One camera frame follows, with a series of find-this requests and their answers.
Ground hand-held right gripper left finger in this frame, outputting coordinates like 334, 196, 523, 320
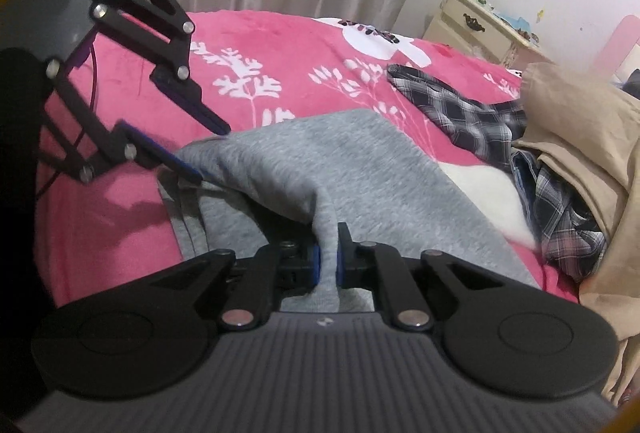
150, 240, 321, 331

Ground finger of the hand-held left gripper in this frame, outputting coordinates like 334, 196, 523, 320
39, 59, 203, 184
91, 0, 232, 136

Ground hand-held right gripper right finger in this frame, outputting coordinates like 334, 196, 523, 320
336, 222, 506, 331

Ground grey sweatshirt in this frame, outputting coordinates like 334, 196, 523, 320
157, 108, 543, 314

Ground pink floral blanket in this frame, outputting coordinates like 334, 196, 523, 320
35, 10, 581, 309

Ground dark plaid shirt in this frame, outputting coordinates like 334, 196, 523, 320
387, 63, 528, 174

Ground blue jeans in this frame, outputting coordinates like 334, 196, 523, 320
510, 148, 538, 219

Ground light plaid shirt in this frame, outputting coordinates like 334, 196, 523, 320
532, 158, 608, 281

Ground cream nightstand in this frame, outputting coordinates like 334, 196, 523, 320
422, 0, 556, 68

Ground beige garment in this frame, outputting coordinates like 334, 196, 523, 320
512, 62, 640, 414

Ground blue cloth on nightstand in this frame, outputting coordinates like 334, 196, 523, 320
500, 13, 531, 32

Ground pink bed headboard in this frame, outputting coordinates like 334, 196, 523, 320
592, 15, 640, 84

